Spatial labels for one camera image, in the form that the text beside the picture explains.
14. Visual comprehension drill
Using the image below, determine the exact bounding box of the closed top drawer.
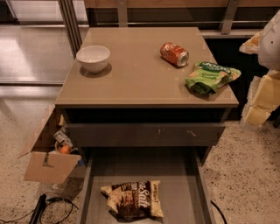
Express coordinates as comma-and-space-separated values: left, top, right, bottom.
66, 123, 225, 147

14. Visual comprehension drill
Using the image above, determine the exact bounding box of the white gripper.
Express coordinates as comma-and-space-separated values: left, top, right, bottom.
239, 10, 280, 127

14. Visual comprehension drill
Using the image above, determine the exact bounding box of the black cable on floor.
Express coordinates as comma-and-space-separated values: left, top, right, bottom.
0, 197, 80, 224

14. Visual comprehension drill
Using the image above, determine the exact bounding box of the open middle drawer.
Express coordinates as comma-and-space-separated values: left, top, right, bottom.
77, 147, 216, 224

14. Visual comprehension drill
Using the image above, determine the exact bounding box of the silver packet in box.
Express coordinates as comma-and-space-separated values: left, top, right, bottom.
53, 130, 73, 147

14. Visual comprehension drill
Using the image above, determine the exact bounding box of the orange fruit in box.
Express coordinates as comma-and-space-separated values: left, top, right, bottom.
59, 145, 72, 154

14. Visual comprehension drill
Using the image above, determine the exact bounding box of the cardboard box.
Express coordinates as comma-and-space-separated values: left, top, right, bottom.
18, 104, 86, 184

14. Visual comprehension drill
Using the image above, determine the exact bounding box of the brown chip bag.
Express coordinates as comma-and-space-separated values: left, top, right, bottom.
100, 180, 164, 220

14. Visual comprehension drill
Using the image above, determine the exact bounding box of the black cable right floor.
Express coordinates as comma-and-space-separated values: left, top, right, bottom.
210, 200, 228, 224

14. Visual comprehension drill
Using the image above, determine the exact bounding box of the orange soda can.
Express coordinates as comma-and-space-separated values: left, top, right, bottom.
160, 42, 189, 67

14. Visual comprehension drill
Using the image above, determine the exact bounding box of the white ceramic bowl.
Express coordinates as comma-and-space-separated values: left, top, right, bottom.
76, 45, 110, 73

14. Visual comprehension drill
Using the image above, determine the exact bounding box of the grey drawer cabinet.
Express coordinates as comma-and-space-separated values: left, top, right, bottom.
54, 26, 240, 224

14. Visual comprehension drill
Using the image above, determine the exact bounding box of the green chip bag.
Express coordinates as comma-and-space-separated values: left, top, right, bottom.
185, 61, 242, 95

